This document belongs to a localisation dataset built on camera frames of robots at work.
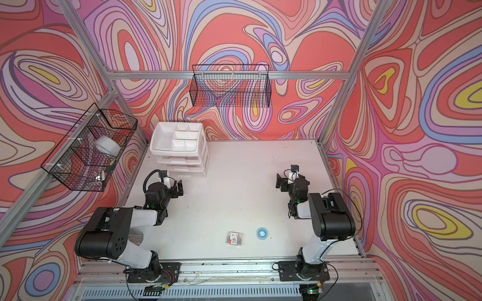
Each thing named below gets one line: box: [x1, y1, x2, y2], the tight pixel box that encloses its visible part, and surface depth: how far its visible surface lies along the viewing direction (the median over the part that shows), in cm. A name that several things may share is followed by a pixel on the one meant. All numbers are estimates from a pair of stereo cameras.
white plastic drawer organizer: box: [149, 121, 210, 179], surface depth 94 cm
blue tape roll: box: [256, 227, 269, 241], surface depth 84 cm
